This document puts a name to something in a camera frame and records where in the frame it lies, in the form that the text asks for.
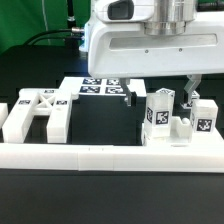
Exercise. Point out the white chair back frame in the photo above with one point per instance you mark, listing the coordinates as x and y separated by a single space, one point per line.
54 103

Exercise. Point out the white U-shaped fence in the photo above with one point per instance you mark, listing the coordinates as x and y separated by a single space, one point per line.
175 157

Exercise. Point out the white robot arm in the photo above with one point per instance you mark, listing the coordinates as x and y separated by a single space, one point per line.
152 38

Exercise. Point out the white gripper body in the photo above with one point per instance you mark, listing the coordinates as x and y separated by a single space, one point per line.
143 38

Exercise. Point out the white chair seat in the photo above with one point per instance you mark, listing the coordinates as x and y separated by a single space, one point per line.
178 131

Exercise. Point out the white marker sheet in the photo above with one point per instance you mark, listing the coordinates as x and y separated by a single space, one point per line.
90 86

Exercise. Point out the white block at left edge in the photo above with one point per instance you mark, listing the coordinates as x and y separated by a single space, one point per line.
3 113

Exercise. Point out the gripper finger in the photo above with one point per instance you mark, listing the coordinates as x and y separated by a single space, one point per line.
130 97
192 84

